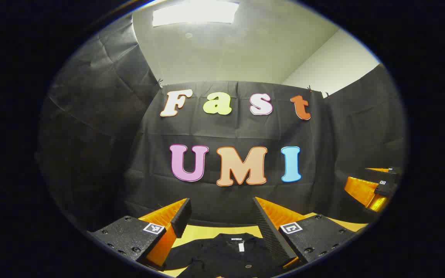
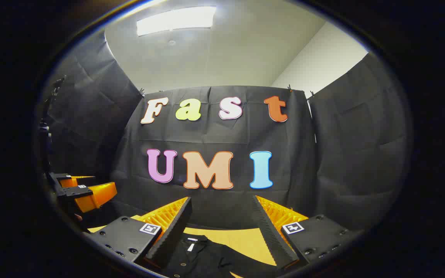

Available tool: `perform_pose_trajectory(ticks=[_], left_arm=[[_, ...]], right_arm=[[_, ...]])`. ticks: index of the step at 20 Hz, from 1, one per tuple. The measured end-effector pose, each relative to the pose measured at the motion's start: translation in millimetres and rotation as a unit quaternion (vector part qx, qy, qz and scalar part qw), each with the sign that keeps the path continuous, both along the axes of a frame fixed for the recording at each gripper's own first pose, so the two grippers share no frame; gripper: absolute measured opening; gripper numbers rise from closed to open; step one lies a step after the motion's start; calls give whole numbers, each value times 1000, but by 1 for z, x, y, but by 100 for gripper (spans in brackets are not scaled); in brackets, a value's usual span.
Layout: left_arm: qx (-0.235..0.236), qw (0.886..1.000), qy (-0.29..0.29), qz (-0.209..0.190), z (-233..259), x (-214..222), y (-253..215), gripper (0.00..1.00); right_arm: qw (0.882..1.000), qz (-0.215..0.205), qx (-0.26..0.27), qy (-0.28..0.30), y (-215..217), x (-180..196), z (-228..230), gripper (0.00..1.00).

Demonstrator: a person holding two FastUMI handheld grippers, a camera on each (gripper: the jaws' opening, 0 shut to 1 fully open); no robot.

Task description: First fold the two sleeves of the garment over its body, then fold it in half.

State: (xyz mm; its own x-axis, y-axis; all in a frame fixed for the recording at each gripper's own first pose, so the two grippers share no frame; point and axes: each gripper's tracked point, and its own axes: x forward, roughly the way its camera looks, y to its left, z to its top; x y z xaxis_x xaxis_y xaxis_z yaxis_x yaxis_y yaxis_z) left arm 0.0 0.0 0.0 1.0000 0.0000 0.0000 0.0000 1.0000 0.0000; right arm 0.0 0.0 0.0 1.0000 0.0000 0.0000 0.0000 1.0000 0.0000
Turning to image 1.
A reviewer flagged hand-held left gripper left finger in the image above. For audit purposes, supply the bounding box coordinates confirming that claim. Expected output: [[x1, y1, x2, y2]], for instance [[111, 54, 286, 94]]
[[87, 198, 192, 271]]

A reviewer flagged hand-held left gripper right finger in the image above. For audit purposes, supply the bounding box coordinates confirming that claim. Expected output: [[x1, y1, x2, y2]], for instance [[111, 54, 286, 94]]
[[253, 197, 357, 270]]

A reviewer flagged black collared shirt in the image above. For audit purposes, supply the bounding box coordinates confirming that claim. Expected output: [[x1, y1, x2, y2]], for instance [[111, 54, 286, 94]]
[[165, 232, 285, 278]]

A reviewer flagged black backdrop cloth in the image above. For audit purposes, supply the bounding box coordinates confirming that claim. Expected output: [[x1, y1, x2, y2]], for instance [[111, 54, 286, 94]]
[[35, 15, 406, 232]]

